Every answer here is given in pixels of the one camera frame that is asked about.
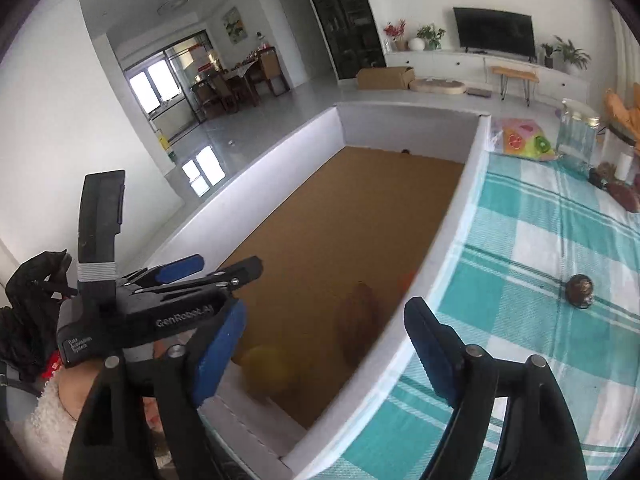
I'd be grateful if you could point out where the teal plaid tablecloth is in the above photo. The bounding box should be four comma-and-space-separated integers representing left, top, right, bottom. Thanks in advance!
434, 154, 639, 479

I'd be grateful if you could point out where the green-yellow fruit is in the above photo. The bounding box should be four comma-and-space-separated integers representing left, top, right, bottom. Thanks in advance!
239, 344, 299, 401

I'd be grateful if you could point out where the clear jar black lid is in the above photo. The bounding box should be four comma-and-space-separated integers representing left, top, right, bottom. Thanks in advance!
600, 126, 636, 181

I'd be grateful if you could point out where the small wooden bench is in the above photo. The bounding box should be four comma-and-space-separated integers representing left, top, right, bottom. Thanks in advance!
490, 66, 539, 106

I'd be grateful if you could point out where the black television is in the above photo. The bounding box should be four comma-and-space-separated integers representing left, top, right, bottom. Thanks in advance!
454, 6, 536, 58

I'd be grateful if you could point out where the sweet potato by jars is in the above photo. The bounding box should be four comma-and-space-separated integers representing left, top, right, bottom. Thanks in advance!
605, 182, 640, 214

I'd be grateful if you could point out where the dark mushroom by jars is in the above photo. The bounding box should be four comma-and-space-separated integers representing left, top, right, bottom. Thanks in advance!
588, 168, 610, 191

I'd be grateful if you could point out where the sweet potato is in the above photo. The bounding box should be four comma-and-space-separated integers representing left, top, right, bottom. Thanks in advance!
334, 282, 385, 368
605, 182, 640, 214

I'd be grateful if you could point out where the left hand black glove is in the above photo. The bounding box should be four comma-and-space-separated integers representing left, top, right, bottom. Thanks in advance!
1, 250, 77, 382

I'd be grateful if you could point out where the white cardboard box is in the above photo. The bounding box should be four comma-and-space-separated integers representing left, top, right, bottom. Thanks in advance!
137, 102, 491, 479

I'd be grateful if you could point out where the orange beanbag cushion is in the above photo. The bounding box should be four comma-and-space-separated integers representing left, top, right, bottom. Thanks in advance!
603, 82, 640, 153

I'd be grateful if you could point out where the brown cardboard box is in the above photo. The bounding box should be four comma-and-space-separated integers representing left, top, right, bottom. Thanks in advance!
357, 66, 416, 90

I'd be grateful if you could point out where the fruit print pouch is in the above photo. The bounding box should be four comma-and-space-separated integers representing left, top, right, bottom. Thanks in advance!
491, 118, 558, 162

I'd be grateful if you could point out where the red flower vase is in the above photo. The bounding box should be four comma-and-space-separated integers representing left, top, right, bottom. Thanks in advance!
383, 18, 407, 51

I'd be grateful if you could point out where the black display cabinet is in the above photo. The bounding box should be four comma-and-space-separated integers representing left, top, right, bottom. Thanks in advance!
311, 0, 386, 79

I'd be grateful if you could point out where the green potted plant right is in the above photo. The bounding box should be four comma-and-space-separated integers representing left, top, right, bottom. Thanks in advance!
555, 36, 591, 76

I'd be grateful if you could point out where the glass jar gold lid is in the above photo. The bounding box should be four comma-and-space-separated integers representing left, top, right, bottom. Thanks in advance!
554, 99, 600, 177

